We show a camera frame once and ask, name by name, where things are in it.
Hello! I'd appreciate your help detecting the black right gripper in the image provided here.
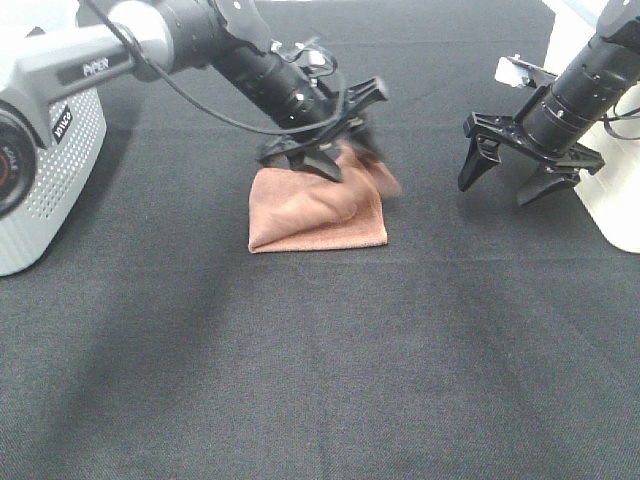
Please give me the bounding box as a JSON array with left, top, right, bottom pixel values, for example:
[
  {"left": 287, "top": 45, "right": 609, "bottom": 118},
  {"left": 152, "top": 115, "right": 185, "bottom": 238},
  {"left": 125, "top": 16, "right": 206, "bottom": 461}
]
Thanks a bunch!
[{"left": 458, "top": 79, "right": 605, "bottom": 206}]

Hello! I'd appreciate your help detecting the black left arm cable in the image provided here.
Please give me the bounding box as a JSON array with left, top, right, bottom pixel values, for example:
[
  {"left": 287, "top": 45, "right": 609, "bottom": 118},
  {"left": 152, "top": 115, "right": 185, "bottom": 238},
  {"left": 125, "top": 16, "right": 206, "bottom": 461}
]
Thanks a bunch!
[{"left": 84, "top": 0, "right": 349, "bottom": 137}]

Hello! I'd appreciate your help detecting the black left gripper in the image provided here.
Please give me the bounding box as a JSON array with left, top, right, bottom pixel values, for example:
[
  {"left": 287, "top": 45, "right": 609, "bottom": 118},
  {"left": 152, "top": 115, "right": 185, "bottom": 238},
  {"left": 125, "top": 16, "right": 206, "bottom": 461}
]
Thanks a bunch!
[{"left": 257, "top": 77, "right": 389, "bottom": 181}]

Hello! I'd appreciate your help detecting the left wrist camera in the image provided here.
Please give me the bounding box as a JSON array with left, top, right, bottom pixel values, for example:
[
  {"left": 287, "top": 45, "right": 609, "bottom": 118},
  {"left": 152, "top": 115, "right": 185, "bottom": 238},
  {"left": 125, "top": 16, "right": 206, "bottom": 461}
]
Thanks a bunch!
[{"left": 270, "top": 37, "right": 338, "bottom": 78}]

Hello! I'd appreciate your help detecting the grey perforated laundry basket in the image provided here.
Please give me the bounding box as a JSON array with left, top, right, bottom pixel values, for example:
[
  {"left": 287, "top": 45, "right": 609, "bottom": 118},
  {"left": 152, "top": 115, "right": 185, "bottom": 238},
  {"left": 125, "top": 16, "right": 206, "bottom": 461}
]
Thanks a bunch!
[{"left": 1, "top": 89, "right": 106, "bottom": 276}]

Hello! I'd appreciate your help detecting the white storage box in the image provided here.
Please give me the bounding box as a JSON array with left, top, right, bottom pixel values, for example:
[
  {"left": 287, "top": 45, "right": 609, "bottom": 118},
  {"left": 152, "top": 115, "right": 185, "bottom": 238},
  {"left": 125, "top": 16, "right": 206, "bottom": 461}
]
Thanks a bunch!
[{"left": 544, "top": 1, "right": 639, "bottom": 254}]

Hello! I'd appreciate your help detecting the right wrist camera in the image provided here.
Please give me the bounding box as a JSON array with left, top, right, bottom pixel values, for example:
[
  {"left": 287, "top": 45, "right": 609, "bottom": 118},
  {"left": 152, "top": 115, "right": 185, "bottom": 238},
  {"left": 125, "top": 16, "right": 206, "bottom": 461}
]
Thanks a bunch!
[{"left": 494, "top": 55, "right": 557, "bottom": 89}]

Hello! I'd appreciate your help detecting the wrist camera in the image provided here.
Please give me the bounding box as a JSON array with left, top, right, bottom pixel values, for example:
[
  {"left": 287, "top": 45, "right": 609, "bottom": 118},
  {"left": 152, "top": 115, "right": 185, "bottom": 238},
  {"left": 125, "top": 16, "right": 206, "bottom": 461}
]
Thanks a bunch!
[
  {"left": 494, "top": 55, "right": 557, "bottom": 89},
  {"left": 270, "top": 37, "right": 338, "bottom": 78}
]

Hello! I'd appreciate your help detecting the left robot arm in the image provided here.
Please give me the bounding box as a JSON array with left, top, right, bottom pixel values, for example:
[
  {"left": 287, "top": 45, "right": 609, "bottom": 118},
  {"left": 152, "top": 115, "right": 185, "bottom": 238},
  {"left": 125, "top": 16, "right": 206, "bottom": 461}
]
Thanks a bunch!
[{"left": 1, "top": 1, "right": 388, "bottom": 214}]

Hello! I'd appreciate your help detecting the brown microfiber towel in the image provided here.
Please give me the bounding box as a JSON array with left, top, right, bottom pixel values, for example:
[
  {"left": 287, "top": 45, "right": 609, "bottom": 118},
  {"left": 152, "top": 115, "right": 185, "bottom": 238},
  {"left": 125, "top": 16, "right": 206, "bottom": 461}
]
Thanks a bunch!
[{"left": 248, "top": 141, "right": 402, "bottom": 254}]

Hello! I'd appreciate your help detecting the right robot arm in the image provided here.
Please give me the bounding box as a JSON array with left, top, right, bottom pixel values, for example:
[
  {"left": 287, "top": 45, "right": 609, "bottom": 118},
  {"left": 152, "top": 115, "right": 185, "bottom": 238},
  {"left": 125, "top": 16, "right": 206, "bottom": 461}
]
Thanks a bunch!
[{"left": 458, "top": 1, "right": 639, "bottom": 206}]

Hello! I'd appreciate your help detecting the black table cloth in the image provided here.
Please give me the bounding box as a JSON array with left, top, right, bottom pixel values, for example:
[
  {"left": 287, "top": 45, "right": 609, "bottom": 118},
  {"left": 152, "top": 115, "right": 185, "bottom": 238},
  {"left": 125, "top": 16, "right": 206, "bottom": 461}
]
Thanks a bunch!
[{"left": 1, "top": 1, "right": 639, "bottom": 479}]

